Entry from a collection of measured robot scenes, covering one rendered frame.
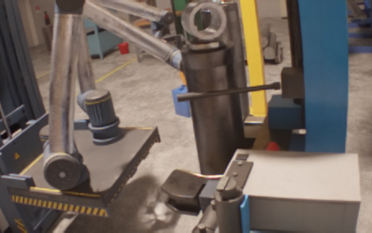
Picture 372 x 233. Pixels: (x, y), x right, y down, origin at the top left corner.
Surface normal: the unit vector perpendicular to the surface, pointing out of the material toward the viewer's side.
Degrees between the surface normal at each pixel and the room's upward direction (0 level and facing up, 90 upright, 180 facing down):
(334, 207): 90
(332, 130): 90
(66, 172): 90
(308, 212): 90
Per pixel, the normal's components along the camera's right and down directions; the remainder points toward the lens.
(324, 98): -0.38, 0.43
